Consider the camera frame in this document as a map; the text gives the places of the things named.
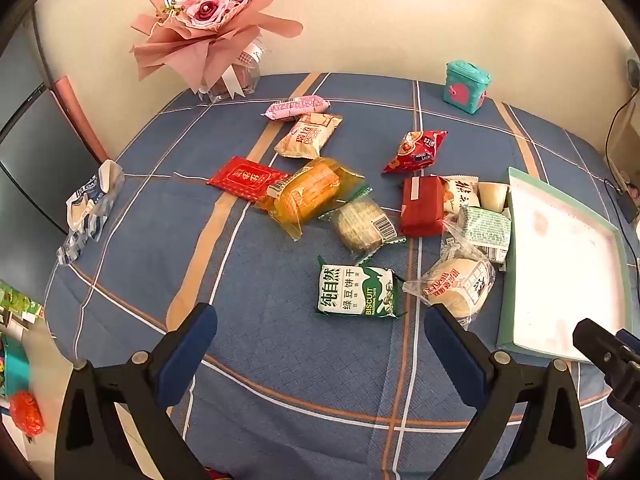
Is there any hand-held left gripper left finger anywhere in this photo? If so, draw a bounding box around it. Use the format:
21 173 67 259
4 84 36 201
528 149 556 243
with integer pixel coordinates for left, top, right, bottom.
55 302 218 480

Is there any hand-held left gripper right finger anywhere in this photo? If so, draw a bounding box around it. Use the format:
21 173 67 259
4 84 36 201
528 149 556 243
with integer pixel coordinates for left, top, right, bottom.
424 302 586 480

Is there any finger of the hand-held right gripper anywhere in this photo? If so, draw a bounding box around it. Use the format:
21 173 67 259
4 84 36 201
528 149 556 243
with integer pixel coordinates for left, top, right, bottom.
573 318 636 392
617 328 640 361

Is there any clear white bun packet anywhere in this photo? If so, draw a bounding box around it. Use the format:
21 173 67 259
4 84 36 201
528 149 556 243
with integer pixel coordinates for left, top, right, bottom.
402 217 496 331

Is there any white tray with green rim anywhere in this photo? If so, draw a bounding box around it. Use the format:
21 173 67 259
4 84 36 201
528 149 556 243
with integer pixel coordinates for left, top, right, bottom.
495 166 633 365

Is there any green biscuit packet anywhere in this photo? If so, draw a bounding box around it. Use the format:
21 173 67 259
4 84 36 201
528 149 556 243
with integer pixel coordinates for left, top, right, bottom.
316 255 407 320

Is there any green-white small snack packet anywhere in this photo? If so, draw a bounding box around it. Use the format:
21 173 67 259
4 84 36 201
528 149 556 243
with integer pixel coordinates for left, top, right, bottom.
457 206 512 264

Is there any dark red snack packet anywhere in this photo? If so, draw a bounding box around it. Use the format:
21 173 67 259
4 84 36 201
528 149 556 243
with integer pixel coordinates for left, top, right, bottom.
400 175 447 238

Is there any clear round pastry packet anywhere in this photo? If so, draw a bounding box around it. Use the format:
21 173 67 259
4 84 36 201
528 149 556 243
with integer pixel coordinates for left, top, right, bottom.
319 186 407 267

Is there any yellow corn cake packet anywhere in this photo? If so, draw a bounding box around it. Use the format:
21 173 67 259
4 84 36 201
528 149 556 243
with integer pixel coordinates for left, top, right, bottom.
255 156 366 237

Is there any beige orange-label snack packet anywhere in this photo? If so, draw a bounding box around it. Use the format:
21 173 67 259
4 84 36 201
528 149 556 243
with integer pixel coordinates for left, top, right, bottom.
274 113 344 160

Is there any pink snack packet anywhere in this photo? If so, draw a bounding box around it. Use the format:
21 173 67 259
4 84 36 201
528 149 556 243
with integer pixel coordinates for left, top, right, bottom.
264 95 332 122

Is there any blue plaid bedsheet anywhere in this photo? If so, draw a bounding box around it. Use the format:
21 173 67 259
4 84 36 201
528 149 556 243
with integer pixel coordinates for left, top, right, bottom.
44 71 633 480

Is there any black power adapter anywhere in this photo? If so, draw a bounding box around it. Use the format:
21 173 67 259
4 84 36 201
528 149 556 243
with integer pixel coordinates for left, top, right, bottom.
616 192 638 223

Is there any white fruit-print snack packet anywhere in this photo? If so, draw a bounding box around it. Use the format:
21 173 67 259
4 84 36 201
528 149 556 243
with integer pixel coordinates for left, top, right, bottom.
439 175 482 221

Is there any cream jelly cup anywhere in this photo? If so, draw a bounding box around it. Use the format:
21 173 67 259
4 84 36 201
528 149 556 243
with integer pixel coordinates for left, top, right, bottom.
477 181 511 212

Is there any flat red gold-print packet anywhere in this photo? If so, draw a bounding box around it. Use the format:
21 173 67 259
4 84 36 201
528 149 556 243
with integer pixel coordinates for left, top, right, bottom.
206 156 291 202

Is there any green printed package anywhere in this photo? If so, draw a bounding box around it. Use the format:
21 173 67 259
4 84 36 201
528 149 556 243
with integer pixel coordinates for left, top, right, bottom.
0 280 45 330

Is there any orange crinkled object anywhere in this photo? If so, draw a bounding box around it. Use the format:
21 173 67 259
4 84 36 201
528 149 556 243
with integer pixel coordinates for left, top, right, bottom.
10 390 45 436

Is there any crumpled blue-white wrapper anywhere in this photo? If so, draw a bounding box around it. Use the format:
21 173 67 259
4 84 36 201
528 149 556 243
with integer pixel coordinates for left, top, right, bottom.
56 159 126 265

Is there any teal printed package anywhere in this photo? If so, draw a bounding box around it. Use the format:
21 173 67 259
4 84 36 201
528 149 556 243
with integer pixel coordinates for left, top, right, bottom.
0 334 32 402

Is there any red triangular snack packet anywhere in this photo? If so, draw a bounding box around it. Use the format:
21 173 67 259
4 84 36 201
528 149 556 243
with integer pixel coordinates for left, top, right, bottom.
381 130 448 176

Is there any dark grey cabinet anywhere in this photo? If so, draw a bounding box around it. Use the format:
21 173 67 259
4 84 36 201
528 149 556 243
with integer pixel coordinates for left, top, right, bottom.
0 10 103 233

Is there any pink-brown board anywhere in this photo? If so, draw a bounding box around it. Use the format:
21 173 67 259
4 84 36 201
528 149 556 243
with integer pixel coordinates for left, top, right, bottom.
52 76 110 162

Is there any clear glass vase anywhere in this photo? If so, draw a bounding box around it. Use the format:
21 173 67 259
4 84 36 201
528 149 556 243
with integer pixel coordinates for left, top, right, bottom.
197 35 263 103

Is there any teal toy box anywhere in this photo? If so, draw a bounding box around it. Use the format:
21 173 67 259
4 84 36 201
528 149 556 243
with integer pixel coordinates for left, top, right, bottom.
441 60 492 111

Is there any pink flower bouquet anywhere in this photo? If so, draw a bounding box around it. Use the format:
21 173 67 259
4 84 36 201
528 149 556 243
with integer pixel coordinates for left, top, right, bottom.
131 0 304 100

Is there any black cable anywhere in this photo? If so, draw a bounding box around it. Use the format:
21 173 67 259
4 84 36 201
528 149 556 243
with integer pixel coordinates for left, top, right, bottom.
604 91 640 196

